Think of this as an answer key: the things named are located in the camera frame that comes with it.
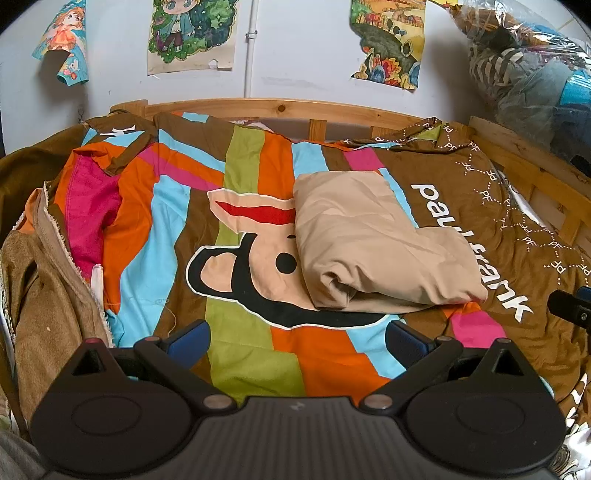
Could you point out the clear plastic bag of clothes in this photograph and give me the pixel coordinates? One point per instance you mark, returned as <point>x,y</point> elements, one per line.
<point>531,78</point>

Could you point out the white patterned cloth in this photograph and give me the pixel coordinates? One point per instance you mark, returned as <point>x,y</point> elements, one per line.
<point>579,429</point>

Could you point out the brown fleece cloth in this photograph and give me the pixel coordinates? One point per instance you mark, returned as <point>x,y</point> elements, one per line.
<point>41,295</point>

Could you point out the beige hooded jacket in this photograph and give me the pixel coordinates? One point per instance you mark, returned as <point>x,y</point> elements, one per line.
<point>369,240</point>

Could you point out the cartoon figure wall poster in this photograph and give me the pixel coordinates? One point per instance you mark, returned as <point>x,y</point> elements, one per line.
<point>194,32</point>

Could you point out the wooden bed frame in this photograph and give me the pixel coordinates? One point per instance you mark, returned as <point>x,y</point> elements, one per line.
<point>277,108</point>

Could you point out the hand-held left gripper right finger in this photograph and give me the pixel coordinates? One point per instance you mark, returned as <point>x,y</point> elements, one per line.
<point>401,339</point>

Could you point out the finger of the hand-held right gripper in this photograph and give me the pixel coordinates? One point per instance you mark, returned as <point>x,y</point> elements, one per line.
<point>584,293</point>
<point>572,309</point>

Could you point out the white wall pipe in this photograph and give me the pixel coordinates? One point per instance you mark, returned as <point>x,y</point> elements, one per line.
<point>251,50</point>

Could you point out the colourful landscape wall poster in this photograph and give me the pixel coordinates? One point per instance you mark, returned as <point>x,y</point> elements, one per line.
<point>392,41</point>

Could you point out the colourful striped printed blanket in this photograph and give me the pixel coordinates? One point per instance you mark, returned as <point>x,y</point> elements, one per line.
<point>184,175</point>

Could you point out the orange and blue wall poster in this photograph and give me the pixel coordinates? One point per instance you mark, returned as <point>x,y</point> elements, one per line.
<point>64,41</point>

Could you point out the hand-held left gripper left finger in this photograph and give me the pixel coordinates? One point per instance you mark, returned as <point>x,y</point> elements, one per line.
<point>196,337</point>

